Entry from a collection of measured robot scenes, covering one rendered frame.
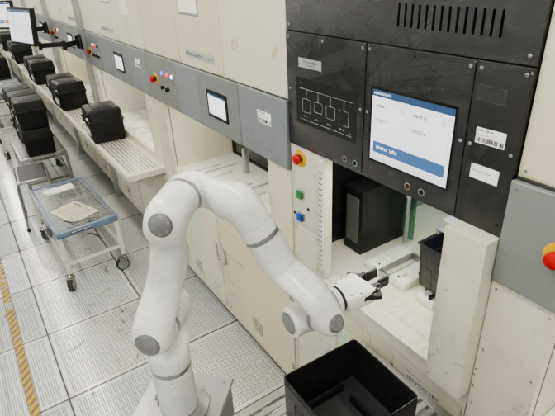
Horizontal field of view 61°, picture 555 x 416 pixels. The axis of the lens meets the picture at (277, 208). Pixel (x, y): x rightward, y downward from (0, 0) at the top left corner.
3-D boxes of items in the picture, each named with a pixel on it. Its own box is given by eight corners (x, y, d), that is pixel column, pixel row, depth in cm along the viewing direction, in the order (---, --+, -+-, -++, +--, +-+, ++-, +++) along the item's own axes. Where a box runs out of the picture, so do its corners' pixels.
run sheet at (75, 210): (47, 213, 340) (47, 211, 340) (75, 200, 357) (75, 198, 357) (72, 224, 324) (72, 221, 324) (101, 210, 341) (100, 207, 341)
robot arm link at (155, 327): (185, 328, 141) (165, 369, 127) (147, 317, 142) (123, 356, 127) (208, 183, 116) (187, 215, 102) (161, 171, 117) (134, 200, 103)
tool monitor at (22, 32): (15, 54, 385) (1, 7, 368) (78, 46, 409) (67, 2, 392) (22, 62, 354) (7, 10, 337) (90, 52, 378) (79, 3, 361)
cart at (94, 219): (39, 238, 399) (21, 188, 377) (99, 219, 425) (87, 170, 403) (70, 295, 329) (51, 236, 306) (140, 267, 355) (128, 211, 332)
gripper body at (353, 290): (322, 301, 134) (351, 286, 139) (346, 321, 126) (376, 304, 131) (322, 280, 130) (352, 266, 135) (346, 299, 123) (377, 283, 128)
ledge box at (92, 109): (85, 135, 385) (77, 104, 373) (119, 128, 397) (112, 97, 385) (92, 145, 362) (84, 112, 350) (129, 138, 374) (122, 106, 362)
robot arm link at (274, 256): (299, 227, 107) (356, 322, 117) (264, 220, 121) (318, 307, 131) (271, 252, 103) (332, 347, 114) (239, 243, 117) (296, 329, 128)
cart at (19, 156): (15, 175, 526) (2, 134, 503) (64, 163, 551) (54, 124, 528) (28, 205, 456) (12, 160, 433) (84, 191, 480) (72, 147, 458)
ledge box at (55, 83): (54, 106, 472) (46, 79, 460) (82, 101, 487) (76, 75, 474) (62, 112, 451) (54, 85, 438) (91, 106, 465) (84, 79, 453)
